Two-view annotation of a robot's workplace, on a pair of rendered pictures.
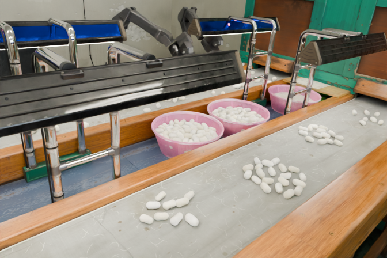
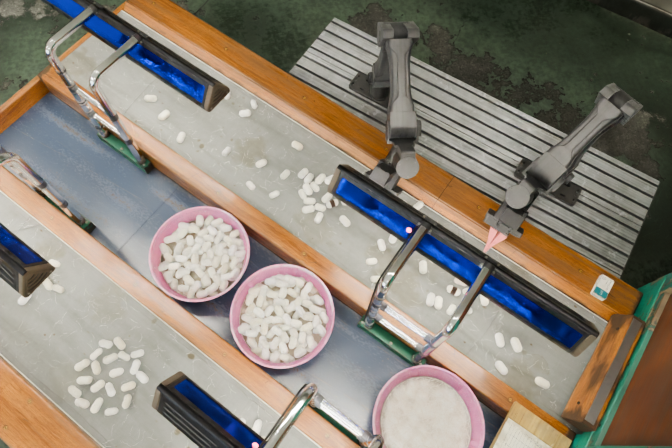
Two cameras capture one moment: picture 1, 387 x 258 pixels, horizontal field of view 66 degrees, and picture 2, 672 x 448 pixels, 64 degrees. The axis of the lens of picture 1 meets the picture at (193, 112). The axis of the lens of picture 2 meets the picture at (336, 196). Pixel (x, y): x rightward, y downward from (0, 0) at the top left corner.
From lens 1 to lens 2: 1.60 m
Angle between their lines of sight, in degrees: 63
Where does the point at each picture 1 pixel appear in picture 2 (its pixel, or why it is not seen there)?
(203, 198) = (61, 303)
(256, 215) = (41, 357)
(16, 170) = not seen: hidden behind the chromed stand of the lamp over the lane
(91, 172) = (128, 183)
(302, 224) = (16, 399)
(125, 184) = (58, 228)
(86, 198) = (34, 206)
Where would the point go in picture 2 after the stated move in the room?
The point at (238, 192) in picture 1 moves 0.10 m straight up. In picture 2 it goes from (77, 336) to (59, 328)
